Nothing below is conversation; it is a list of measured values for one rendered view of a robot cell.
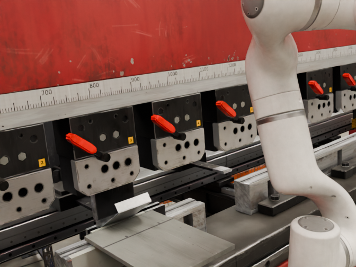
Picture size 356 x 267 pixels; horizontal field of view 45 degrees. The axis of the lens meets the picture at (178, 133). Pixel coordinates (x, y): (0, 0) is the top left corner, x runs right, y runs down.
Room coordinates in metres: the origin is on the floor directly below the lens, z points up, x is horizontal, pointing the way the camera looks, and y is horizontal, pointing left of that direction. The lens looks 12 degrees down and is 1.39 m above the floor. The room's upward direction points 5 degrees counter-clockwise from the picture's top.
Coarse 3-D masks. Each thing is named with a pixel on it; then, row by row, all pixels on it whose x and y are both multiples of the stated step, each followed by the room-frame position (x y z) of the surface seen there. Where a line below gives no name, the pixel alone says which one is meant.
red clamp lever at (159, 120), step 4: (152, 116) 0.91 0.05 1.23; (156, 116) 0.91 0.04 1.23; (160, 116) 0.91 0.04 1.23; (152, 120) 0.91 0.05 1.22; (156, 120) 0.90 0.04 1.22; (160, 120) 0.90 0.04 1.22; (164, 120) 0.91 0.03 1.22; (156, 124) 0.92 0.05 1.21; (160, 124) 0.91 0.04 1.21; (164, 124) 0.91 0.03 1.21; (168, 124) 0.92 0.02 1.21; (164, 128) 0.91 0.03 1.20; (168, 128) 0.92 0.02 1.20; (172, 128) 0.92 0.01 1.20; (168, 132) 0.94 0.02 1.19; (172, 132) 0.93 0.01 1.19; (176, 132) 0.94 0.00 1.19; (180, 132) 0.95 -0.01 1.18; (172, 136) 0.96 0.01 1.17; (176, 136) 0.94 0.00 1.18; (180, 136) 0.93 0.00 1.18; (184, 136) 0.94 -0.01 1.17
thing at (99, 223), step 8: (128, 184) 0.93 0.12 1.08; (104, 192) 0.89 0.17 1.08; (112, 192) 0.90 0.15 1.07; (120, 192) 0.91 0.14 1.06; (128, 192) 0.92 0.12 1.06; (96, 200) 0.87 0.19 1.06; (104, 200) 0.88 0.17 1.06; (112, 200) 0.90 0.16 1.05; (120, 200) 0.91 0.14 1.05; (96, 208) 0.87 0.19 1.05; (104, 208) 0.88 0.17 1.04; (112, 208) 0.90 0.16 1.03; (96, 216) 0.87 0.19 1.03; (104, 216) 0.88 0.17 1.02; (112, 216) 0.90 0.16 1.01; (96, 224) 0.88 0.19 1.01; (104, 224) 0.89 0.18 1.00
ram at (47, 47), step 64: (0, 0) 0.76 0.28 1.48; (64, 0) 0.83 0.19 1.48; (128, 0) 0.92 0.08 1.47; (192, 0) 1.04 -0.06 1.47; (0, 64) 0.75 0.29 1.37; (64, 64) 0.82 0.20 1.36; (128, 64) 0.91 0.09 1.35; (192, 64) 1.03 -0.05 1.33; (320, 64) 1.37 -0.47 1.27; (0, 128) 0.73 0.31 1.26
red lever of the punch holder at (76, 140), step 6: (66, 138) 0.78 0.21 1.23; (72, 138) 0.77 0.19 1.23; (78, 138) 0.78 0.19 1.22; (78, 144) 0.78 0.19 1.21; (84, 144) 0.79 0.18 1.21; (90, 144) 0.80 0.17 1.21; (84, 150) 0.80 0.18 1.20; (90, 150) 0.79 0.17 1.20; (96, 150) 0.81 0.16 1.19; (96, 156) 0.82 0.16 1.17; (102, 156) 0.81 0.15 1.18; (108, 156) 0.81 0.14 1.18
